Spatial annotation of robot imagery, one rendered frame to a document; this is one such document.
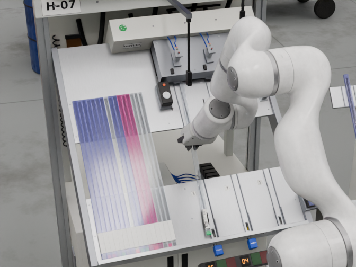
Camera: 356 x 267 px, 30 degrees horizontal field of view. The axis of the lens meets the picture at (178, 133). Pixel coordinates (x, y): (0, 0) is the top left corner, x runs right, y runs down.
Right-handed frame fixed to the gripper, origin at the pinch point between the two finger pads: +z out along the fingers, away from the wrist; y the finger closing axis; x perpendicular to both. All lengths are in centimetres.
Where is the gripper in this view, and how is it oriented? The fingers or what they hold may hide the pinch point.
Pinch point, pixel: (192, 144)
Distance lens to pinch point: 209.2
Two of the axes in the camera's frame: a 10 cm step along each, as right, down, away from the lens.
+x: 1.4, 9.4, -3.0
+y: -9.7, 0.7, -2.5
